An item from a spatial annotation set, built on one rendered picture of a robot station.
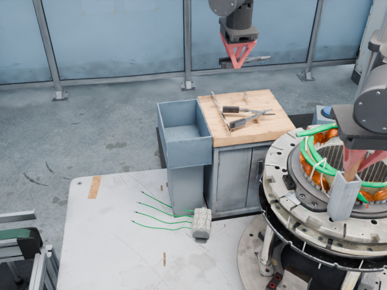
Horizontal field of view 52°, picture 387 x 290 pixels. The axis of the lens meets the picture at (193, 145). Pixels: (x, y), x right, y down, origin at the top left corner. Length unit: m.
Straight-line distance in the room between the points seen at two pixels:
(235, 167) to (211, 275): 0.26
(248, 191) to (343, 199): 0.42
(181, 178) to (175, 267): 0.22
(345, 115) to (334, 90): 2.78
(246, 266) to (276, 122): 0.35
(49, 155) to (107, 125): 0.46
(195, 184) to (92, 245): 0.31
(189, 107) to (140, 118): 1.83
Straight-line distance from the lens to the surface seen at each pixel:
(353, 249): 0.73
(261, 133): 0.92
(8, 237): 1.18
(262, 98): 1.05
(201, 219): 1.04
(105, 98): 3.13
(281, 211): 0.75
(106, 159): 2.54
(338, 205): 0.69
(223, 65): 0.93
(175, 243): 1.04
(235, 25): 0.89
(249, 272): 0.98
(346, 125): 0.57
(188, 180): 1.00
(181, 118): 1.05
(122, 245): 1.06
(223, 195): 1.04
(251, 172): 1.01
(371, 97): 0.46
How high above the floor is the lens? 1.61
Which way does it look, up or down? 38 degrees down
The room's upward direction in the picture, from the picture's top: straight up
